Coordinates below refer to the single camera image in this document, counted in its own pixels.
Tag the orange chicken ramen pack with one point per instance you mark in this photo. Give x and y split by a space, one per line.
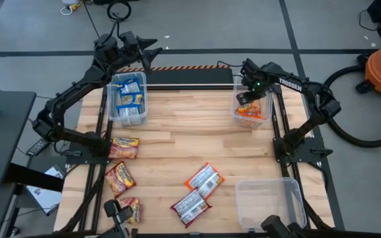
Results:
248 116
251 107
205 180

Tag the blue soy sauce ramen pack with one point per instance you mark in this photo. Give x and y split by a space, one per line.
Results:
129 86
129 112
131 100

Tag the black hazard-striped floor mat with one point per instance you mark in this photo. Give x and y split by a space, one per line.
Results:
190 76

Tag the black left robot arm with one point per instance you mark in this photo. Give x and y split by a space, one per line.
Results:
74 87

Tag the black aluminium table frame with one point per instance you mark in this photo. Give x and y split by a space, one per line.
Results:
103 105

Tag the red roast beef ramen pack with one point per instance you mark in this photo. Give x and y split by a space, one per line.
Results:
190 207

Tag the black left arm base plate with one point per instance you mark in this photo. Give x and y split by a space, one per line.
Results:
78 158

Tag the black desk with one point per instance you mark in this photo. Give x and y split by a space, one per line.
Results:
2 148

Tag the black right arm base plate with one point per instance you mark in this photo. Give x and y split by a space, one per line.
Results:
313 153

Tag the clear plastic bin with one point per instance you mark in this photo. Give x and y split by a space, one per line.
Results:
270 198
253 124
127 123

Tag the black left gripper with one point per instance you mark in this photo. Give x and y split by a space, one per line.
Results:
129 46

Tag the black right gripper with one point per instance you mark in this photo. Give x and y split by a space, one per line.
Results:
255 77

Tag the black power adapter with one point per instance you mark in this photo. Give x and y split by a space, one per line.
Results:
37 147

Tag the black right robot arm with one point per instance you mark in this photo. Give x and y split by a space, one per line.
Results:
309 89

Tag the red and yellow ramen pack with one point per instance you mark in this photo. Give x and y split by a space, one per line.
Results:
120 178
137 210
124 148

